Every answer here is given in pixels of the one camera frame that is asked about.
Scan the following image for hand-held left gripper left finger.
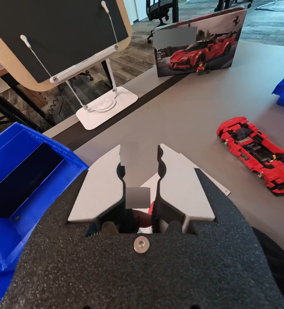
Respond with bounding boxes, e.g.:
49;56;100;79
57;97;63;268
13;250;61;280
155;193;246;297
68;145;127;222

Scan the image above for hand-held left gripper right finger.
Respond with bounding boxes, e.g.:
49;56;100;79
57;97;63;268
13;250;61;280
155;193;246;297
153;143;216;230

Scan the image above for red lego car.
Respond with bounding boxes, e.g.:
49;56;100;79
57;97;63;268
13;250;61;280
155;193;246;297
216;117;284;195

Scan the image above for lego minifigure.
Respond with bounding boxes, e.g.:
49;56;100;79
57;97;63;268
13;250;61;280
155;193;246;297
197;61;211;76

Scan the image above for lego set box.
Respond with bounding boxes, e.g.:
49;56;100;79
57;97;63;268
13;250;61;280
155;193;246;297
153;7;248;78

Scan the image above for wooden desk with black legs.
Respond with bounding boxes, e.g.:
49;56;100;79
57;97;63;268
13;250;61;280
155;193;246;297
0;51;57;143

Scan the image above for black office chair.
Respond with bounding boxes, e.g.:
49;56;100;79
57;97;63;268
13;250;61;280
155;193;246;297
145;0;180;44

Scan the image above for black coiled cable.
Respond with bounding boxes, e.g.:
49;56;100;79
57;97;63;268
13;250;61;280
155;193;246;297
47;90;66;115

